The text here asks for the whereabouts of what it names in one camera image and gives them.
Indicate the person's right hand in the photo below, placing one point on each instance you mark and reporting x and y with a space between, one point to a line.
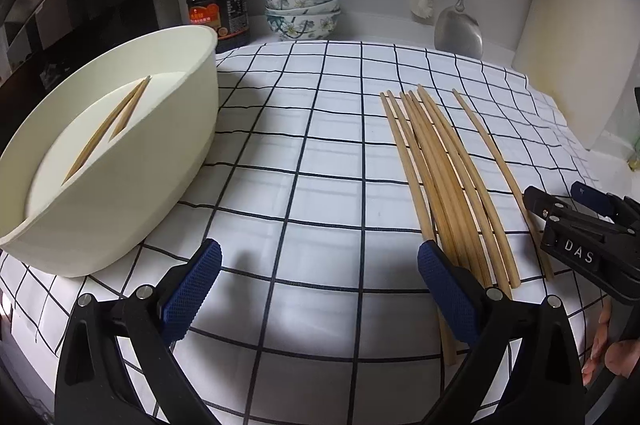
597 345

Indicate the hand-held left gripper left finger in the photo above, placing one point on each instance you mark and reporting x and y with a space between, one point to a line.
195 290

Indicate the pile of bamboo chopsticks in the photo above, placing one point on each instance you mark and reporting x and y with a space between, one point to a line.
440 185

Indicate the cream oval plastic basin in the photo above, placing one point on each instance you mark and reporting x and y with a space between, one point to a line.
150 185

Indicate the cream cutting board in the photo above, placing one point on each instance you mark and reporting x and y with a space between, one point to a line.
565 30

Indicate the small yellow object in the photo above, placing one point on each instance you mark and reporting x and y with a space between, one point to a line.
634 161

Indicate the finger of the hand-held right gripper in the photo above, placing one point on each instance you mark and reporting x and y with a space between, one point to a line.
542 202
595 197

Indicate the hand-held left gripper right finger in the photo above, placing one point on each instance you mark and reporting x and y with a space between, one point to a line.
447 292

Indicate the white black-checked cloth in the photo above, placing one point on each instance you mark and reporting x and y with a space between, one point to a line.
325 155

